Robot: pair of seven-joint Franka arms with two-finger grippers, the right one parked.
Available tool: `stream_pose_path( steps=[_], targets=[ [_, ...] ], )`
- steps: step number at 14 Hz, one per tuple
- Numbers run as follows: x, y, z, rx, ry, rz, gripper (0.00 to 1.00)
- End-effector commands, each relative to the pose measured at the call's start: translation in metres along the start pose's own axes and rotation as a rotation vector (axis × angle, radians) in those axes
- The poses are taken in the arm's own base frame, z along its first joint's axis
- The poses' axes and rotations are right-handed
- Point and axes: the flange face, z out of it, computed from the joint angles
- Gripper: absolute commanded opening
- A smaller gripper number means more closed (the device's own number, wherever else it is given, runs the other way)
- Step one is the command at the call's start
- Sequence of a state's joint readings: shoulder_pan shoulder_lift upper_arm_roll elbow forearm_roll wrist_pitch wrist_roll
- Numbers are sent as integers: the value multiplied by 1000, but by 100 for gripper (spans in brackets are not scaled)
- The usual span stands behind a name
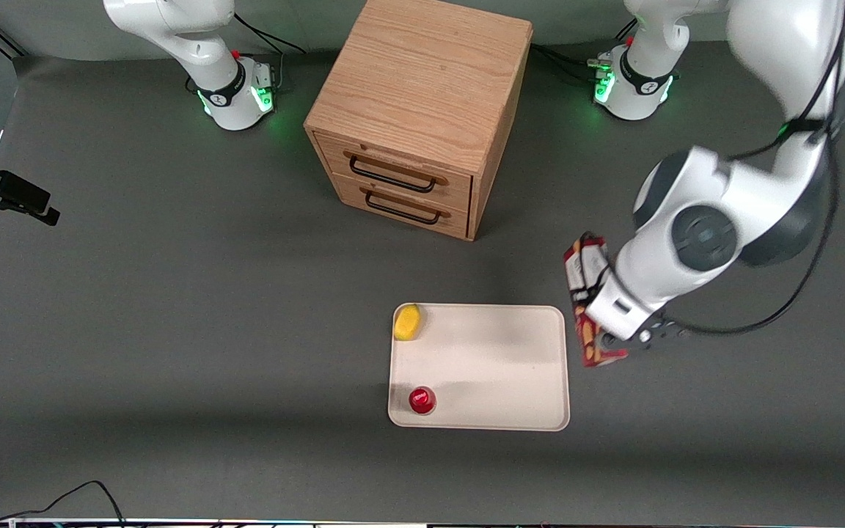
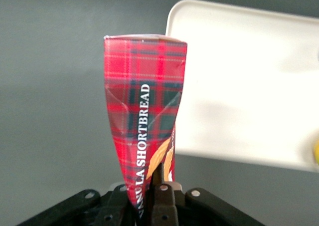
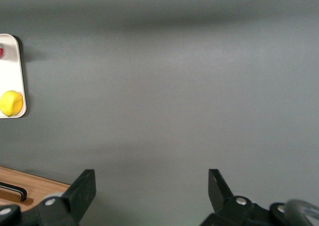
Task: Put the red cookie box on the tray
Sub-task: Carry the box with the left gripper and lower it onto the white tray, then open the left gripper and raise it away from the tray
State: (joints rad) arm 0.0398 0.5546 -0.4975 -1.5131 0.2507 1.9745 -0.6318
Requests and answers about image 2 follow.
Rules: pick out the beige rectangular tray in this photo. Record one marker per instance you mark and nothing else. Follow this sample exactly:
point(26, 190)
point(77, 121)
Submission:
point(244, 86)

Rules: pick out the red tartan cookie box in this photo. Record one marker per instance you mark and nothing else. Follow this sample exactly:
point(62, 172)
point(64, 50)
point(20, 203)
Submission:
point(144, 98)

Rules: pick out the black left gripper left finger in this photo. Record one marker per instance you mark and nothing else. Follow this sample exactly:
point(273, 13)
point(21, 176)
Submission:
point(114, 206)

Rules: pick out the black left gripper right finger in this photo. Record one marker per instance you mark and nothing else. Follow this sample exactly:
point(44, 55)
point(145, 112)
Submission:
point(162, 201)

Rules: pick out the yellow lemon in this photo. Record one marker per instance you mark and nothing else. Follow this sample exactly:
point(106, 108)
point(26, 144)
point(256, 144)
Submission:
point(317, 151)

